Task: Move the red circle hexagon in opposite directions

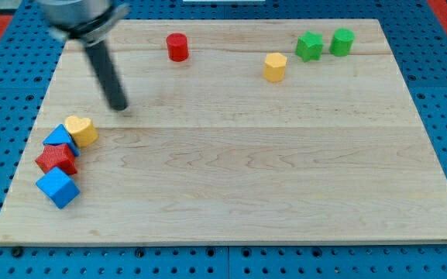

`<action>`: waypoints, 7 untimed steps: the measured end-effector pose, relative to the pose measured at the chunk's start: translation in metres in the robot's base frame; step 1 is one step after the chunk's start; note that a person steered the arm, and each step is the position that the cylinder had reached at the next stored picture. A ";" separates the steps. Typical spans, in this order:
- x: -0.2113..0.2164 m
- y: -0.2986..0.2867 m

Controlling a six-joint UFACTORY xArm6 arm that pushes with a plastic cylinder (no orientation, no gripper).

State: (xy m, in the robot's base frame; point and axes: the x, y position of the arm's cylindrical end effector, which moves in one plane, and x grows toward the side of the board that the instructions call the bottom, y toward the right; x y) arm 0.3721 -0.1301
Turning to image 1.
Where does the blue cube block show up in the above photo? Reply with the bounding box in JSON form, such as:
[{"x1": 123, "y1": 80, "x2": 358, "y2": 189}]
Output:
[{"x1": 36, "y1": 167, "x2": 81, "y2": 209}]

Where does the light wooden board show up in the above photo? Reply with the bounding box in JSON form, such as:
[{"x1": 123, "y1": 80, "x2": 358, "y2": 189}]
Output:
[{"x1": 0, "y1": 19, "x2": 447, "y2": 247}]

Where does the green cylinder block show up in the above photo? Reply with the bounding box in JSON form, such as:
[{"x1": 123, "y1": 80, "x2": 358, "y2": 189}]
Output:
[{"x1": 329, "y1": 28, "x2": 355, "y2": 57}]

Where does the green star block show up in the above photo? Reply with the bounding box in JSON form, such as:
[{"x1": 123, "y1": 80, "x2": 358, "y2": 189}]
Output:
[{"x1": 295, "y1": 31, "x2": 324, "y2": 62}]

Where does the red cylinder block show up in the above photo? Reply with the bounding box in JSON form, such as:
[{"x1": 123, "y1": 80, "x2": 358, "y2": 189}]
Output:
[{"x1": 166, "y1": 33, "x2": 189, "y2": 62}]

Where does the red star block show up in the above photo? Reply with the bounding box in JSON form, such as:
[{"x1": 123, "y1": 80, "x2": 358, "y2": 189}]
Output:
[{"x1": 35, "y1": 143, "x2": 77, "y2": 175}]

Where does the yellow hexagon block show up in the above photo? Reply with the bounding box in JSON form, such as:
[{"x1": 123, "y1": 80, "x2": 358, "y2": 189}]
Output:
[{"x1": 263, "y1": 53, "x2": 287, "y2": 82}]

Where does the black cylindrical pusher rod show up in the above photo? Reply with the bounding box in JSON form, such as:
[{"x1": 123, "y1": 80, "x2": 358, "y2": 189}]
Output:
[{"x1": 84, "y1": 41, "x2": 128, "y2": 111}]

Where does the yellow heart block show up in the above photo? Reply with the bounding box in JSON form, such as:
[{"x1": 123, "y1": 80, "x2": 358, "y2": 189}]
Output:
[{"x1": 64, "y1": 115, "x2": 98, "y2": 148}]

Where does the blue triangle block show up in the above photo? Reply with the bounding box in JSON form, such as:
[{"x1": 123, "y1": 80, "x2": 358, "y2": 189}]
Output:
[{"x1": 43, "y1": 124, "x2": 80, "y2": 157}]

